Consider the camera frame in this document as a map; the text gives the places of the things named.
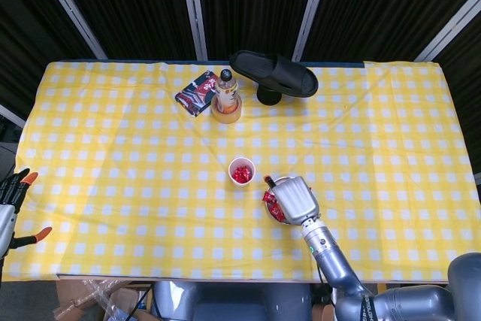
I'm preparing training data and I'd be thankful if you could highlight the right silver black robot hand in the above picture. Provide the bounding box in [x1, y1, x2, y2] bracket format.
[263, 174, 321, 226]

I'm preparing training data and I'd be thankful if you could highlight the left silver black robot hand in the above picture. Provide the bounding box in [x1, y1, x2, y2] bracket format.
[0, 168, 53, 260]

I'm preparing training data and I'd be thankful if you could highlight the red candy pile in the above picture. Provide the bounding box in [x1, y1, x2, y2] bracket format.
[231, 164, 253, 183]
[262, 189, 289, 223]

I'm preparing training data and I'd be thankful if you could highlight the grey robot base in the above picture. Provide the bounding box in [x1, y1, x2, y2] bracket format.
[150, 281, 313, 321]

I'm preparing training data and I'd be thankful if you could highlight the white paper cup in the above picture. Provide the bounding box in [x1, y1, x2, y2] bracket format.
[228, 156, 256, 186]

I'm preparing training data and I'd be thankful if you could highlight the round metal plate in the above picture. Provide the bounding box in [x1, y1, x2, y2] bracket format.
[265, 176, 315, 226]

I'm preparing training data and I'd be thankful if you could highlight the brown cardboard box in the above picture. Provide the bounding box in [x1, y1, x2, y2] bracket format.
[56, 279, 151, 321]

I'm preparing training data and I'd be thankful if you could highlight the black mesh pen holder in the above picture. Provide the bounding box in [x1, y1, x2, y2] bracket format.
[256, 86, 282, 106]

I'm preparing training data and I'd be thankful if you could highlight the yellowish clear tape roll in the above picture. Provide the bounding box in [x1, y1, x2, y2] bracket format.
[210, 94, 243, 123]

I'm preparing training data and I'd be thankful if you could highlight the clear plastic wrap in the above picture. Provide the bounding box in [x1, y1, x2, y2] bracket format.
[54, 279, 132, 321]

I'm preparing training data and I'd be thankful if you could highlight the orange drink plastic bottle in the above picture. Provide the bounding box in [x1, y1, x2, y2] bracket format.
[213, 68, 240, 114]

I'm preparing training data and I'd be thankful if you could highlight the black rubber slipper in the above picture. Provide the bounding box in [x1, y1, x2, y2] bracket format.
[228, 50, 319, 98]

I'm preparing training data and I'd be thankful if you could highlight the yellow white checked tablecloth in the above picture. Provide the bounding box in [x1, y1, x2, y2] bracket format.
[3, 59, 481, 284]

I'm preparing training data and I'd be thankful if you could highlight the dark blue red snack box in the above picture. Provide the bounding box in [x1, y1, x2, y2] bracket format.
[174, 69, 219, 118]

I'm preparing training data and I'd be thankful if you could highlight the white partition post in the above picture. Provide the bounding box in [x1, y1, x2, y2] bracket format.
[292, 0, 333, 62]
[178, 0, 208, 61]
[414, 0, 481, 62]
[0, 104, 26, 129]
[32, 0, 108, 59]

